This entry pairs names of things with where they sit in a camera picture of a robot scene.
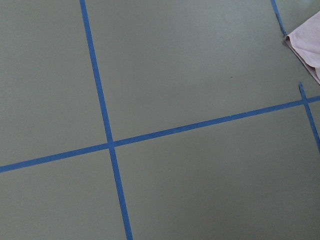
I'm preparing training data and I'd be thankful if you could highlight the pink Snoopy t-shirt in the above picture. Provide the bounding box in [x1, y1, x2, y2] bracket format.
[285, 11, 320, 84]

